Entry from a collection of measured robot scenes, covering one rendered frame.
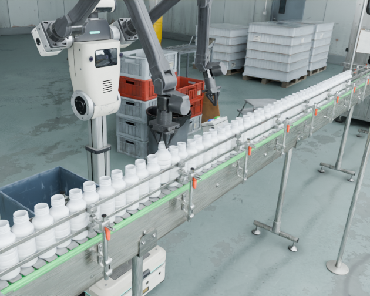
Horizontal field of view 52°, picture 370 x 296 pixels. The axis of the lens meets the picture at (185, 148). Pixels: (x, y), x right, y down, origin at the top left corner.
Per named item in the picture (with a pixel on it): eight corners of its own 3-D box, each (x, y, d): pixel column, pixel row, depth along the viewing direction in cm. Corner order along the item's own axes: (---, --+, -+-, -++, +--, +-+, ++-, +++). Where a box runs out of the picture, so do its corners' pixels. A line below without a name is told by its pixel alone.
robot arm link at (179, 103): (170, 74, 141) (154, 77, 134) (195, 79, 135) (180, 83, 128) (168, 105, 146) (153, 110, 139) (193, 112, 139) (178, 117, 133)
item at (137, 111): (145, 123, 398) (145, 102, 389) (114, 114, 416) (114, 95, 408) (176, 109, 447) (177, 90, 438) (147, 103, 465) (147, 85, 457)
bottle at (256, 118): (251, 137, 215) (254, 108, 209) (261, 140, 212) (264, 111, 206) (246, 140, 211) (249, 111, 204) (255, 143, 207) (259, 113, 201)
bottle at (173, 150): (168, 180, 162) (171, 143, 156) (181, 183, 159) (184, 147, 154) (161, 184, 157) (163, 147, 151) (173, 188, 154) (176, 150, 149)
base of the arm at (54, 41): (67, 47, 173) (57, 22, 172) (76, 39, 167) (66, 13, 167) (50, 48, 166) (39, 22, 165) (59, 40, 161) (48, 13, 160)
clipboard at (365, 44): (372, 54, 519) (378, 29, 506) (355, 52, 532) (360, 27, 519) (373, 54, 521) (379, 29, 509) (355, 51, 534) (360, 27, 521)
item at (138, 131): (144, 142, 406) (144, 122, 398) (115, 133, 425) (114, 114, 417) (175, 127, 455) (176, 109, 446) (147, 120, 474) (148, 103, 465)
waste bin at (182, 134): (169, 183, 370) (171, 121, 345) (135, 169, 395) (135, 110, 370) (197, 168, 404) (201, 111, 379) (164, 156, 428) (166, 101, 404)
